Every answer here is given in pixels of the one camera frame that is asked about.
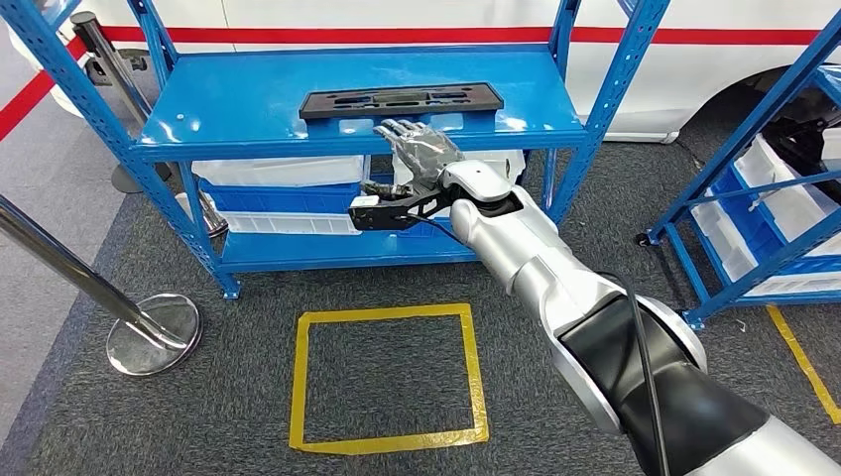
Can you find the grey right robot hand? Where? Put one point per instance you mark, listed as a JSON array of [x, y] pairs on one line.
[[427, 154]]

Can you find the black plastic plate holder part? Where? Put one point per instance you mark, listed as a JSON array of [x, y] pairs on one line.
[[401, 102]]

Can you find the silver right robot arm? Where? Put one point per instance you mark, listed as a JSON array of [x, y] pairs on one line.
[[558, 263]]

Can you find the blue metal shelf rack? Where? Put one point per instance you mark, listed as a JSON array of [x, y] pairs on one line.
[[263, 92], [788, 94]]

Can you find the blue plastic bin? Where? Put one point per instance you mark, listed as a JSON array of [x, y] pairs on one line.
[[726, 187], [276, 197]]

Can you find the yellow floor tape square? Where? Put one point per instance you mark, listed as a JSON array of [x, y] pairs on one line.
[[801, 358], [387, 314]]

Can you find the stanchion with dark base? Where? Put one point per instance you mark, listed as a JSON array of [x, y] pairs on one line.
[[131, 180]]

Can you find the chrome stanchion with round base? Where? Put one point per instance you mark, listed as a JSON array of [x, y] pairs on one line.
[[154, 335]]

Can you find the chrome stanchion with black cap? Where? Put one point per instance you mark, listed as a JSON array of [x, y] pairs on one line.
[[98, 41]]

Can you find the pale wrist camera on bracket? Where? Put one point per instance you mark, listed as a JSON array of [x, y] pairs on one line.
[[381, 220]]

